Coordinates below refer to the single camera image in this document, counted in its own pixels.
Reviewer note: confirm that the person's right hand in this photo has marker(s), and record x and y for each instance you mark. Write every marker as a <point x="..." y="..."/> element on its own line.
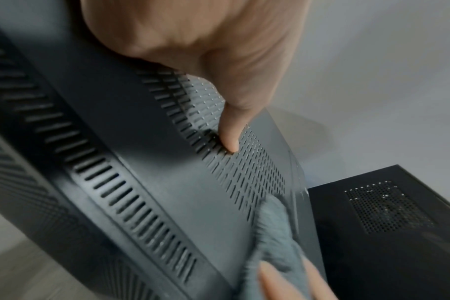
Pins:
<point x="284" y="287"/>

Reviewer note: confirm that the person's left hand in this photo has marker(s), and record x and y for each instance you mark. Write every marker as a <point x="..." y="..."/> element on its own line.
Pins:
<point x="210" y="35"/>

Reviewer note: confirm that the grey cleaning cloth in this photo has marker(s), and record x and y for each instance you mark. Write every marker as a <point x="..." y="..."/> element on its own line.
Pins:
<point x="273" y="234"/>

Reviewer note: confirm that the slim black vented computer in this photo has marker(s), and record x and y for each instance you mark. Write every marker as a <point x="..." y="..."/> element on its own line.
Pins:
<point x="388" y="249"/>

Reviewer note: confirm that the black Lenovo tower case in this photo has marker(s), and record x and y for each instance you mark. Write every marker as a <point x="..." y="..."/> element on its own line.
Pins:
<point x="136" y="146"/>

